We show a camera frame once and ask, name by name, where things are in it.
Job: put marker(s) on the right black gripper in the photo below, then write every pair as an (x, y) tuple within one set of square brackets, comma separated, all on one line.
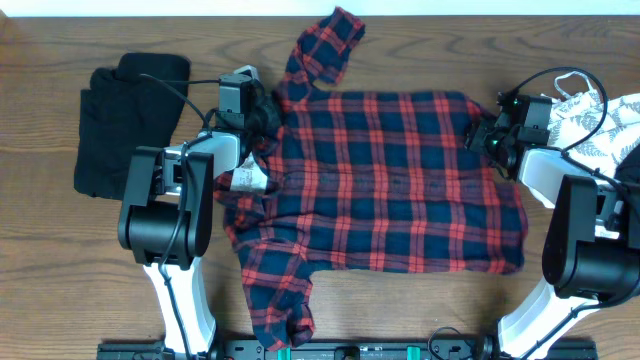
[(474, 139)]

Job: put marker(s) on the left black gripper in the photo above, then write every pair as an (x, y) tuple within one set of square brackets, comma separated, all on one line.
[(263, 104)]

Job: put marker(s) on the red navy plaid shirt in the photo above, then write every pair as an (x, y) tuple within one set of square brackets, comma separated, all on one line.
[(364, 180)]

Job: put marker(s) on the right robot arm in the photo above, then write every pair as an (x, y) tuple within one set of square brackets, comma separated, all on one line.
[(590, 259)]

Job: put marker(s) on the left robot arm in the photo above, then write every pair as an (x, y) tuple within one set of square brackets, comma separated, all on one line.
[(167, 212)]

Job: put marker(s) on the white fern print cloth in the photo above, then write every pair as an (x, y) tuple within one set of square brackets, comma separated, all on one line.
[(586, 133)]

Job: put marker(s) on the black folded garment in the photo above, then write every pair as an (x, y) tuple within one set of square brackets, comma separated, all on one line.
[(124, 108)]

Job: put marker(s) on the dark navy garment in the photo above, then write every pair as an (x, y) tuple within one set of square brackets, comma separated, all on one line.
[(629, 169)]

